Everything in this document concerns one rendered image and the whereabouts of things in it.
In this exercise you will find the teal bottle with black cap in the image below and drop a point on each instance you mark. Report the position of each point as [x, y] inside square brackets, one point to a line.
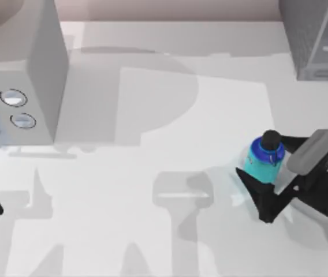
[261, 166]

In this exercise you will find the grey cabinet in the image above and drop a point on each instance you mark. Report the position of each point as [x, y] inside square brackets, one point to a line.
[305, 37]

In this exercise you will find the small microwave knob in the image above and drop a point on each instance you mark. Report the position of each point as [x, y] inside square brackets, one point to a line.
[23, 120]

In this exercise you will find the large microwave knob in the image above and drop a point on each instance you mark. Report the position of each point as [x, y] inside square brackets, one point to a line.
[13, 98]

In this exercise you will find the pale microwave oven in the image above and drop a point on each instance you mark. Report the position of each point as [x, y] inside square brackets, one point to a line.
[22, 52]

